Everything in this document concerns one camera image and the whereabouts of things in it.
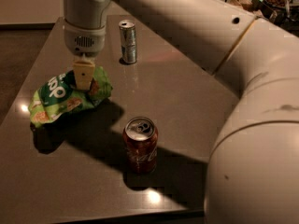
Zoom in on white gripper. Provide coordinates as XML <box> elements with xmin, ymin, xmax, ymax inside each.
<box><xmin>64</xmin><ymin>20</ymin><xmax>106</xmax><ymax>91</ymax></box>

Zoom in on green rice chip bag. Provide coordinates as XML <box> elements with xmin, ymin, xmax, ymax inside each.
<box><xmin>28</xmin><ymin>67</ymin><xmax>113</xmax><ymax>128</ymax></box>

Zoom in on red cola can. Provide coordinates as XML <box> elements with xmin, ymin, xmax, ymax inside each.
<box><xmin>122</xmin><ymin>117</ymin><xmax>158</xmax><ymax>174</ymax></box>

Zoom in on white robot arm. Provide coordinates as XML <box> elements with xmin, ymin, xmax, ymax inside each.
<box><xmin>64</xmin><ymin>0</ymin><xmax>299</xmax><ymax>224</ymax></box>

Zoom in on silver slim can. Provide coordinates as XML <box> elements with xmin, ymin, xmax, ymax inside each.
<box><xmin>119</xmin><ymin>20</ymin><xmax>137</xmax><ymax>64</ymax></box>

